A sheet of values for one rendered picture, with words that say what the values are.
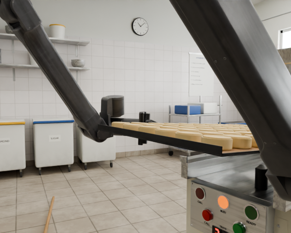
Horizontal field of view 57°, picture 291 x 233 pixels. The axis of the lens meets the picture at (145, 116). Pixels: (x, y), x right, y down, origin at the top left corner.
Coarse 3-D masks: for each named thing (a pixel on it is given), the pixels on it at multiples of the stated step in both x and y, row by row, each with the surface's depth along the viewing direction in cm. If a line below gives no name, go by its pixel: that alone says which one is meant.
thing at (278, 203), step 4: (276, 192) 59; (276, 196) 59; (276, 200) 59; (280, 200) 58; (284, 200) 57; (276, 204) 59; (280, 204) 58; (284, 204) 57; (288, 204) 58; (276, 208) 59; (280, 208) 58; (284, 208) 57; (288, 208) 58
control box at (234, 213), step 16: (192, 192) 79; (208, 192) 74; (224, 192) 70; (192, 208) 79; (208, 208) 74; (224, 208) 70; (240, 208) 66; (256, 208) 62; (272, 208) 62; (192, 224) 80; (208, 224) 75; (224, 224) 70; (256, 224) 63; (272, 224) 62
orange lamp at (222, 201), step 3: (219, 198) 71; (222, 198) 70; (225, 198) 69; (219, 201) 71; (222, 201) 70; (225, 201) 69; (219, 204) 71; (222, 204) 70; (225, 204) 69; (222, 207) 70; (225, 207) 69
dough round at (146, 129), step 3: (141, 126) 59; (144, 126) 59; (147, 126) 60; (150, 126) 60; (153, 126) 61; (138, 129) 59; (141, 129) 57; (144, 129) 57; (147, 129) 57; (150, 129) 57; (153, 129) 57; (147, 132) 57; (150, 132) 57; (153, 132) 57
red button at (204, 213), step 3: (204, 210) 75; (207, 210) 74; (204, 213) 74; (207, 213) 73; (210, 213) 73; (204, 216) 74; (207, 216) 73; (210, 216) 73; (204, 219) 74; (207, 219) 74; (210, 219) 73
